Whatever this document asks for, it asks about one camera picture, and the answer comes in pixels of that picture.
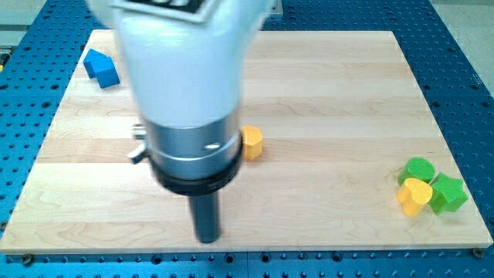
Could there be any yellow heart block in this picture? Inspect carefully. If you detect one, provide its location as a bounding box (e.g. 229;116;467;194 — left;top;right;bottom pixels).
396;178;433;217

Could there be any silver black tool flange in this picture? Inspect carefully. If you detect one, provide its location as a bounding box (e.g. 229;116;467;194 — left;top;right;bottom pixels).
127;110;242;196

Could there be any wooden board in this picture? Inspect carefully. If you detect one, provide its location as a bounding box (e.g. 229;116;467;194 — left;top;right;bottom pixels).
1;30;492;255

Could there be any blue pentagon block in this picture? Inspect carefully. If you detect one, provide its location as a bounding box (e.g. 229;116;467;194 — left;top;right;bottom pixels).
83;49;120;89

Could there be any yellow hexagon block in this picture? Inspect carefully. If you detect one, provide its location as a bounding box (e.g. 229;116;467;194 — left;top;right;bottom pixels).
241;125;263;161

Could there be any green cylinder block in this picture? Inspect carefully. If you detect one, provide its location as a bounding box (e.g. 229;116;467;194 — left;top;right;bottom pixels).
398;157;435;185

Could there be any green star block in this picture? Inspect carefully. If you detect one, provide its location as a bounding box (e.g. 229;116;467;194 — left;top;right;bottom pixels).
428;172;469;215

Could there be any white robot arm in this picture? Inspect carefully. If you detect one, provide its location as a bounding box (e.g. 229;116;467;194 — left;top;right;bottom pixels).
88;0;274;243

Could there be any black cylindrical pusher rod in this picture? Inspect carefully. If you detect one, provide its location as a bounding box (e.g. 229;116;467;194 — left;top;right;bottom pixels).
188;192;221;244

